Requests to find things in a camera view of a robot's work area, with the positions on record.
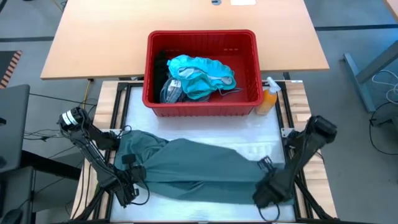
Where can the grey metal desk leg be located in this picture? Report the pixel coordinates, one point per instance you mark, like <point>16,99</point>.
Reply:
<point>360,81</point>

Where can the striped hazard floor mat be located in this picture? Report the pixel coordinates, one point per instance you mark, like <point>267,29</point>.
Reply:
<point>11,70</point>

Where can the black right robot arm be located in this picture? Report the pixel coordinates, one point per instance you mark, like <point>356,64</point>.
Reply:
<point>308,146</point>

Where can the grey striped garment with label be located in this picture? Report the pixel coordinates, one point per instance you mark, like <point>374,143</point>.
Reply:
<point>172,91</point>

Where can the turquoise garment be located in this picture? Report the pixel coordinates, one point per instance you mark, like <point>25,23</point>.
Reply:
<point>202,84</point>

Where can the grey-green trousers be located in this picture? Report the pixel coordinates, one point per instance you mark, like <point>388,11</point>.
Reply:
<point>202,171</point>

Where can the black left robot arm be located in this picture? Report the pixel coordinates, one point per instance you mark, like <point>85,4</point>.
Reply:
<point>90,152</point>

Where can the black garment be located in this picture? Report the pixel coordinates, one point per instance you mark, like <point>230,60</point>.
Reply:
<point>161,71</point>

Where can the black floor beam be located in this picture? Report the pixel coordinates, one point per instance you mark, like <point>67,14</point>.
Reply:
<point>49,165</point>

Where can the red plastic laundry bin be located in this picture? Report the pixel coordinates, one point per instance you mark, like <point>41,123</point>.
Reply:
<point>202,109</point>

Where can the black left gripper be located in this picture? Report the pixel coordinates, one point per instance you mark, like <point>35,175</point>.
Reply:
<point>126,180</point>

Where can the white paper sheet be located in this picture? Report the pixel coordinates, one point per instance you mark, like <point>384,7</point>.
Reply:
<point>243,2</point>

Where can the dark grey cabinet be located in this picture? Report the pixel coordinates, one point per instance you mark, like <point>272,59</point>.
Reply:
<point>12,124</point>

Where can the orange spray bottle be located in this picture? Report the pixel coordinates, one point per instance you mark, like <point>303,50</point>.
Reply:
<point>267,99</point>

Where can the tan wooden desk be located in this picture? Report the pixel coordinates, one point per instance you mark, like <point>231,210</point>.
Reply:
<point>109,40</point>

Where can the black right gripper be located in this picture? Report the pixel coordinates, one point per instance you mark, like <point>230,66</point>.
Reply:
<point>272,191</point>

